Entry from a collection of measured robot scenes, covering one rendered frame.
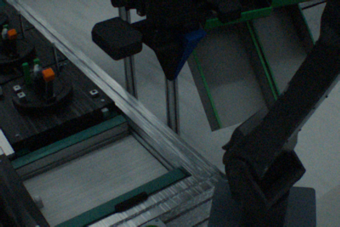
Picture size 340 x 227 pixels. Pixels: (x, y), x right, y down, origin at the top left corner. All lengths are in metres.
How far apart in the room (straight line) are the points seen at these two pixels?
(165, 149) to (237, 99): 0.17
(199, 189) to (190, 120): 0.34
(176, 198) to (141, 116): 0.25
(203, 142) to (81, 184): 0.31
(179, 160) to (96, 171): 0.17
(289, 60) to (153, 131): 0.32
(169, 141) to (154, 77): 0.40
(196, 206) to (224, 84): 0.24
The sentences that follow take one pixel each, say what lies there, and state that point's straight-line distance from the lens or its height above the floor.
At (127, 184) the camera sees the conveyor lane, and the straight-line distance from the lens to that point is 0.93.
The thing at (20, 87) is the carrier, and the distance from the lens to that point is 1.10.
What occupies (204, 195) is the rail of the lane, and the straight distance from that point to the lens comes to 0.85.
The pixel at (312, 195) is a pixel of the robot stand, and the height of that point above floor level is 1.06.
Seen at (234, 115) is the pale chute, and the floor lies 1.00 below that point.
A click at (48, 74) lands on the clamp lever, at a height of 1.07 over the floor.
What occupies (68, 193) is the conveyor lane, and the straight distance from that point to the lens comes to 0.94.
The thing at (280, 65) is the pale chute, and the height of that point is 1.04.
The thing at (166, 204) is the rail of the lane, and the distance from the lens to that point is 0.83.
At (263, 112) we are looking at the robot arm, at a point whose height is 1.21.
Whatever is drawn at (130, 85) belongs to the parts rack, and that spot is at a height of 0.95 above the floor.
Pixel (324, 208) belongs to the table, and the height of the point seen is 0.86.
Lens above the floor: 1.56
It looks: 36 degrees down
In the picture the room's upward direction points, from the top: 3 degrees counter-clockwise
